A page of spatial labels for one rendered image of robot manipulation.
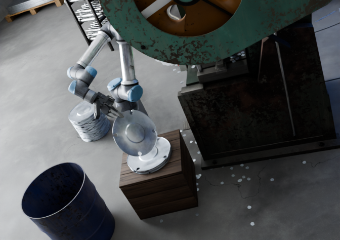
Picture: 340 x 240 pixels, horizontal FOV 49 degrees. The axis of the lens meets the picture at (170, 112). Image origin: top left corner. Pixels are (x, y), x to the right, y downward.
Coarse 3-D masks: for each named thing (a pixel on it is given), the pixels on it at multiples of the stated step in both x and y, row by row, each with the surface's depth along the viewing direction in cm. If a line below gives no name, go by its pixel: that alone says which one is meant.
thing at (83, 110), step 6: (84, 102) 337; (78, 108) 333; (84, 108) 328; (90, 108) 326; (72, 114) 328; (78, 114) 324; (84, 114) 321; (90, 114) 318; (72, 120) 321; (78, 120) 318
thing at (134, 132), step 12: (120, 120) 223; (132, 120) 226; (144, 120) 231; (120, 132) 220; (132, 132) 223; (144, 132) 227; (156, 132) 232; (120, 144) 218; (132, 144) 221; (144, 144) 225
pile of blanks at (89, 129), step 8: (88, 120) 317; (96, 120) 321; (104, 120) 329; (80, 128) 322; (88, 128) 323; (96, 128) 324; (104, 128) 329; (80, 136) 335; (88, 136) 327; (96, 136) 327
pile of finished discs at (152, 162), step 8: (160, 144) 237; (168, 144) 235; (152, 152) 233; (160, 152) 232; (168, 152) 229; (128, 160) 236; (136, 160) 234; (144, 160) 231; (152, 160) 229; (160, 160) 226; (136, 168) 228; (144, 168) 226; (152, 168) 223
